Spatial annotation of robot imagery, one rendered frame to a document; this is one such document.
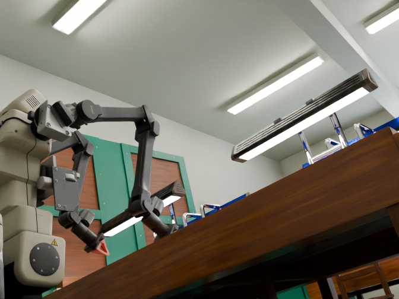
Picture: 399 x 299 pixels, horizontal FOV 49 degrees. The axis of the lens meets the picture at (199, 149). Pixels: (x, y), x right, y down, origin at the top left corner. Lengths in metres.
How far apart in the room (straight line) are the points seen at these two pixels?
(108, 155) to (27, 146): 1.45
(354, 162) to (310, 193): 0.15
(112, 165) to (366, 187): 2.05
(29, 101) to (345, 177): 1.12
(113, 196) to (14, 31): 1.74
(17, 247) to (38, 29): 2.70
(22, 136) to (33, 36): 2.48
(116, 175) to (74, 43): 1.53
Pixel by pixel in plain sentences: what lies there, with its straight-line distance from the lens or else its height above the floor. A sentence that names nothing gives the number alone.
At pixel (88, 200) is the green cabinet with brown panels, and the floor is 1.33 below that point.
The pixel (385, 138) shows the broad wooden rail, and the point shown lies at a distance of 1.18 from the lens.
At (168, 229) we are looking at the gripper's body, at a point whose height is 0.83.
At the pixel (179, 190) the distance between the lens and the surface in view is 2.03.
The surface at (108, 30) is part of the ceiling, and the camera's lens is 3.95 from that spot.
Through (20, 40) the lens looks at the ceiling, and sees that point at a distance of 4.02.
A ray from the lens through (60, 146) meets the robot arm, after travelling 2.10.
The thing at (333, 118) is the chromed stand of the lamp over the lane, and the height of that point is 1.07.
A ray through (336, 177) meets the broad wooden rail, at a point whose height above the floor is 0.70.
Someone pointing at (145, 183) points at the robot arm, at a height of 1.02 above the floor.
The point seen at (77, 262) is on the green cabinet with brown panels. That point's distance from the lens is 2.55.
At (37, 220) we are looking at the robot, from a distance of 1.49.
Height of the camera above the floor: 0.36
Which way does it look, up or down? 25 degrees up
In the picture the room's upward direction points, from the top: 14 degrees counter-clockwise
